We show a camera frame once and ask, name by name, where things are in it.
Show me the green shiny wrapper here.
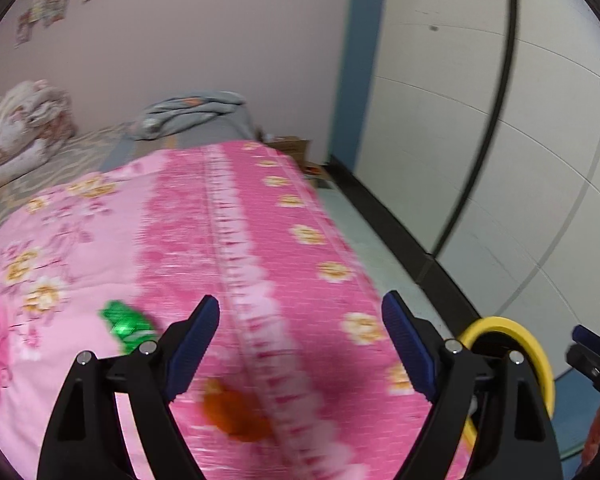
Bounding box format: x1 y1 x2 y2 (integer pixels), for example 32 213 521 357
98 300 159 356

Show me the yellow rimmed bin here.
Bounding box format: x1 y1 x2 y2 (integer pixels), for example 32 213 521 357
459 316 555 461

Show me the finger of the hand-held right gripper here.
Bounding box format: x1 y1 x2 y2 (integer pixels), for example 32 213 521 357
566 325 600 411

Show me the orange peel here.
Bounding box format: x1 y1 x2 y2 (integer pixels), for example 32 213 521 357
202 390 274 444

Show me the clutter on floor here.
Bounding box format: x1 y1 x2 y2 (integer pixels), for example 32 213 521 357
302 160 332 189

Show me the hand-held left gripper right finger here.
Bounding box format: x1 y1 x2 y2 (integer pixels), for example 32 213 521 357
381 290 565 480

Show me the grey patterned bed sheet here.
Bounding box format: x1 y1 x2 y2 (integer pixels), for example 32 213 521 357
0 109 256 243

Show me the folded floral quilt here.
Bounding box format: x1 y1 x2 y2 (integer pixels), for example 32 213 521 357
0 80 76 192

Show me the pink floral blanket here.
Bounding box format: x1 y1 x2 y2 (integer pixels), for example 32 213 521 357
0 140 473 480

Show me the white and blue wardrobe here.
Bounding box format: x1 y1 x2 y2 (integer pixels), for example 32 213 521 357
327 0 600 457

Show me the cardboard box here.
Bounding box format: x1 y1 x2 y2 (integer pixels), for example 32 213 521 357
267 135 312 167

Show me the folded grey blanket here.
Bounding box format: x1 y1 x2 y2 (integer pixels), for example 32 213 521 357
130 91 248 142

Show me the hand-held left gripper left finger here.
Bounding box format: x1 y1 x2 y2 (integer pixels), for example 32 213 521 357
36 295 221 480

